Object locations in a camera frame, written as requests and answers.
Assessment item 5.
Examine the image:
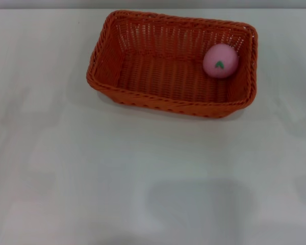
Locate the orange woven plastic basket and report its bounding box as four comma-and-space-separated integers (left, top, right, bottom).
86, 10, 259, 119

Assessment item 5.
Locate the pink toy peach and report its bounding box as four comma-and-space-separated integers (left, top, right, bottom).
202, 43, 239, 78

